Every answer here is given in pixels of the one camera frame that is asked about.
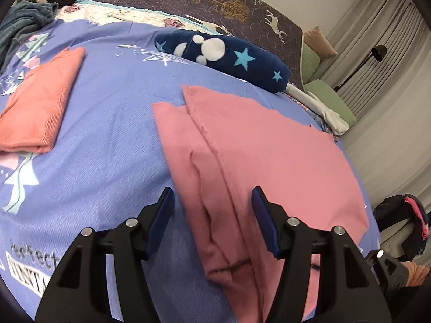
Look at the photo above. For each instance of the folded orange garment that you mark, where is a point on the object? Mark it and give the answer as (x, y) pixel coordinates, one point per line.
(31, 120)

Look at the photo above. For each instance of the folded grey cloth stack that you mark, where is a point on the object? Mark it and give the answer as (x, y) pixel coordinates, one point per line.
(333, 120)

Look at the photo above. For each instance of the green cushion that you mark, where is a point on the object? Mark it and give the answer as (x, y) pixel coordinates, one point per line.
(310, 62)
(332, 100)

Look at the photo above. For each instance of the pink garment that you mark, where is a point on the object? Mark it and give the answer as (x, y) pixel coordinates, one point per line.
(218, 148)

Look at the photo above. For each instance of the green cushion near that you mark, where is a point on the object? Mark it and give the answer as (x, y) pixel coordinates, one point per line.
(332, 100)

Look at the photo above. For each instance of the white floral sheet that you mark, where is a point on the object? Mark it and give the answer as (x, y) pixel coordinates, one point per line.
(104, 13)

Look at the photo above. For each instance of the navy star fleece garment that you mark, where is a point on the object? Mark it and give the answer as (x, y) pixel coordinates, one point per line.
(230, 55)

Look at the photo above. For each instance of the black floor lamp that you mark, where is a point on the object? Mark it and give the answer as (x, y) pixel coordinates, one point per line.
(377, 53)

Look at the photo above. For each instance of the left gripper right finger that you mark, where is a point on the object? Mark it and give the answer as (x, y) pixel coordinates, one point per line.
(347, 289)

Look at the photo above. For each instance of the teal blue blanket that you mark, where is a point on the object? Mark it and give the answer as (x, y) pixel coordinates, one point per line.
(22, 20)

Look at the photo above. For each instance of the green cushion far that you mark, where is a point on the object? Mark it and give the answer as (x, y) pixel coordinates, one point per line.
(310, 62)

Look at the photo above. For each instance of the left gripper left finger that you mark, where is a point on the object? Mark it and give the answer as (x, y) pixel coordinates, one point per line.
(100, 267)

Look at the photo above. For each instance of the dark deer-print mattress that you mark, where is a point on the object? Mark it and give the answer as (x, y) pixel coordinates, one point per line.
(251, 20)

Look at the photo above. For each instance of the tan cushion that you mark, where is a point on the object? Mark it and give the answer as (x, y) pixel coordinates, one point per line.
(319, 44)

